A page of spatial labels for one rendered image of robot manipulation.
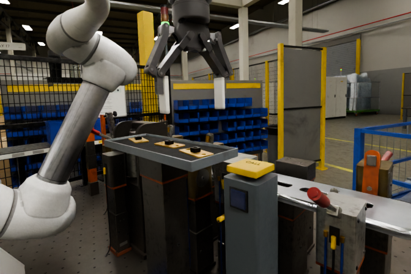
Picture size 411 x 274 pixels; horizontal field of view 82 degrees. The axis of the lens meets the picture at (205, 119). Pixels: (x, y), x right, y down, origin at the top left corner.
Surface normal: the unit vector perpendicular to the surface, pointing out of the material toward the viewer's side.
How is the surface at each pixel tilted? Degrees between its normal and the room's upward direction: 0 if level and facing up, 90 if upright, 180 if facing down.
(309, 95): 90
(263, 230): 90
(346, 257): 90
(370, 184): 78
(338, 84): 90
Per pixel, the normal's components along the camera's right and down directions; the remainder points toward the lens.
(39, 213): 0.68, 0.09
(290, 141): 0.43, 0.07
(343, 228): -0.70, 0.09
